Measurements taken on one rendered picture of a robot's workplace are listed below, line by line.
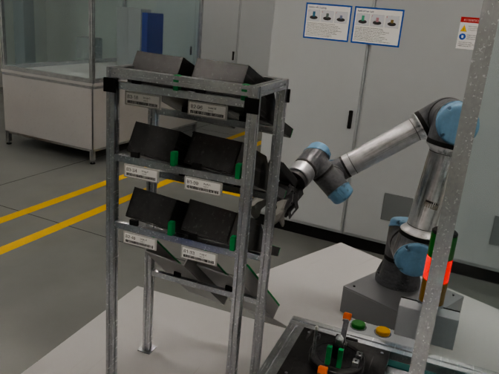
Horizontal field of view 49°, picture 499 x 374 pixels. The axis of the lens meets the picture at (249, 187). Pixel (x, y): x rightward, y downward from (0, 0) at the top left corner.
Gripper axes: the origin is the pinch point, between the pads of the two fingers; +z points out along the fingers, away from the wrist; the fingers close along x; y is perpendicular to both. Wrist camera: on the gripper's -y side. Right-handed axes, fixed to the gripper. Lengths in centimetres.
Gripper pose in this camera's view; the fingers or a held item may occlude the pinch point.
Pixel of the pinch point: (258, 216)
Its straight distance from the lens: 149.1
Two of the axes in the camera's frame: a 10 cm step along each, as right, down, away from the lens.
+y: 1.9, 7.7, 6.0
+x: -8.2, -2.1, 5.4
